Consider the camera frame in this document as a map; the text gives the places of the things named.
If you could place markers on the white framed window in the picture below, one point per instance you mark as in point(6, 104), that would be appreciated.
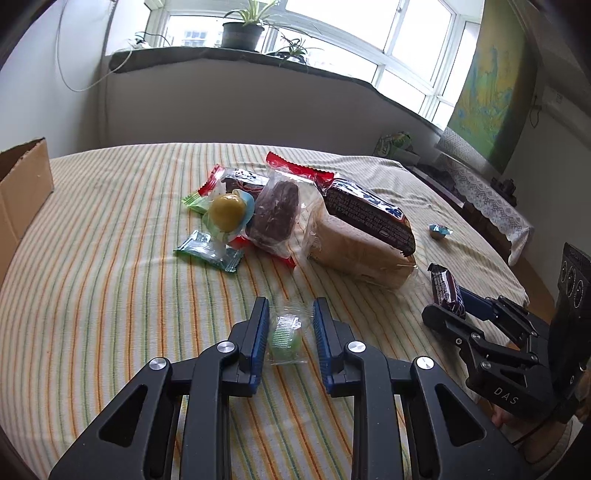
point(346, 27)

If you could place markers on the small spider plant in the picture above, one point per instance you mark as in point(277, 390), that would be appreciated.
point(293, 48)

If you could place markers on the red-edged chocolate cake packet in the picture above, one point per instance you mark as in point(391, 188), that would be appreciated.
point(274, 207)

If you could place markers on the striped bed sheet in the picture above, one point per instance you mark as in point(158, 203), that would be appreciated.
point(115, 286)

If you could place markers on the dark wooden cabinet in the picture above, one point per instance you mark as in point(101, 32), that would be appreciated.
point(438, 177)

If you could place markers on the dark stone windowsill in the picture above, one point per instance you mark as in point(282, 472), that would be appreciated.
point(184, 55)

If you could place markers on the white power adapter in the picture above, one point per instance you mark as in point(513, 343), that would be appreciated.
point(137, 44)

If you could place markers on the wall map poster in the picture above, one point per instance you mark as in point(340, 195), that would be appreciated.
point(489, 92)

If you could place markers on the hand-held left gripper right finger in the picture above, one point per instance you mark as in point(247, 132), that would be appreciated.
point(321, 341)

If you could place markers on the bagged bread loaf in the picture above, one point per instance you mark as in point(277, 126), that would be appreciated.
point(351, 254)

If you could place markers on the white lace cloth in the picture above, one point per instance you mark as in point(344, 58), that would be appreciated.
point(485, 194)

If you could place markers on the light green candy packet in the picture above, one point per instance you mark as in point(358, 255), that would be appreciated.
point(198, 203)

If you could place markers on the large potted plant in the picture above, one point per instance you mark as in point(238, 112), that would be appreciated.
point(240, 37)

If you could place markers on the small blue wrapped candy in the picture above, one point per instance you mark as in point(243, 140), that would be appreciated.
point(438, 230)

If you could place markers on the cardboard box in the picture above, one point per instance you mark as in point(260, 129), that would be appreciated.
point(23, 184)

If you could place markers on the clear packet green jelly candy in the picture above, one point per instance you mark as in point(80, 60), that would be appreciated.
point(286, 341)

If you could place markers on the green printed carton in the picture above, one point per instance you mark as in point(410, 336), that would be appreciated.
point(390, 144)

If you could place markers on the yellow round snack packet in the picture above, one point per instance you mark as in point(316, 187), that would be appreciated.
point(226, 212)

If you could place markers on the small dark chocolate bar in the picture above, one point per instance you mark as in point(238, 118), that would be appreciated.
point(445, 286)

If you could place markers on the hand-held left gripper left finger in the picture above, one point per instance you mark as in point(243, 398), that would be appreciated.
point(261, 341)

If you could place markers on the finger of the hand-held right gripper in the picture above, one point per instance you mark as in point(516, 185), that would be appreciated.
point(445, 321)
point(478, 304)

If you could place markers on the clear dark cookie packet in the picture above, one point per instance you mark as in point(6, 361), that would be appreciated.
point(240, 180)

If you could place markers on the teal wafer packet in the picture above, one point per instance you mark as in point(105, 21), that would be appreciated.
point(207, 249)

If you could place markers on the large dark chocolate bar packet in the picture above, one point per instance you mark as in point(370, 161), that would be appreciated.
point(369, 214)

